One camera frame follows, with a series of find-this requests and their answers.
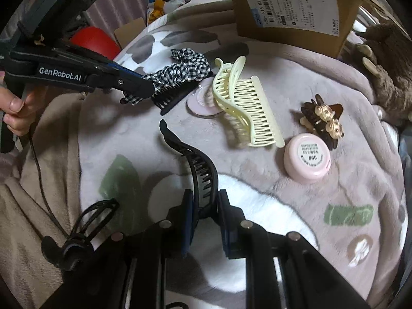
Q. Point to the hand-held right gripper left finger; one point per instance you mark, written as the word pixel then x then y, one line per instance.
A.
pixel 186 223

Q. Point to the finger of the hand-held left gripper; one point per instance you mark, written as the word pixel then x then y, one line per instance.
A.
pixel 125 70
pixel 135 87

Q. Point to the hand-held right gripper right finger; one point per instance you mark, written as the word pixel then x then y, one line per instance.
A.
pixel 227 228

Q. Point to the black white gingham scrunchie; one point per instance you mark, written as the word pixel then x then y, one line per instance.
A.
pixel 186 67

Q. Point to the lilac round compact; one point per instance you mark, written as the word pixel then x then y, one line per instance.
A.
pixel 201 107

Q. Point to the black hair claw clip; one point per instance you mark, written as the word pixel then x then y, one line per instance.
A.
pixel 193 154

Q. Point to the cream hair claw clip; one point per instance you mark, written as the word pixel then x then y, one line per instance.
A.
pixel 231 111

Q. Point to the cardboard box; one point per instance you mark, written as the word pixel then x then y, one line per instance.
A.
pixel 289 38

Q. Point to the person's left hand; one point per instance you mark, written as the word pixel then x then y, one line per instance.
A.
pixel 14 106

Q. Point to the black comb hair clip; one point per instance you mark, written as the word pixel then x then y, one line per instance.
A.
pixel 167 101

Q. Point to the flat cardboard piece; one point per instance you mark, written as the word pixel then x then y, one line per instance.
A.
pixel 128 32

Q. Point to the red chair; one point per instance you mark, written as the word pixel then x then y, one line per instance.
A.
pixel 96 43

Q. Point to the beige fleece blanket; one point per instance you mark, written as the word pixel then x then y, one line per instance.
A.
pixel 48 135

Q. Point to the colourful shopping bag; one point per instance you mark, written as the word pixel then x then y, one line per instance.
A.
pixel 157 9

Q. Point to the pink curtain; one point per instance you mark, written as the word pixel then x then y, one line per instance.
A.
pixel 112 0

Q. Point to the pink grey printed blanket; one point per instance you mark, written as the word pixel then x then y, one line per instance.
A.
pixel 273 80

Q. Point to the brown sloth plush toy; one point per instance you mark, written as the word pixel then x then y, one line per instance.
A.
pixel 392 80

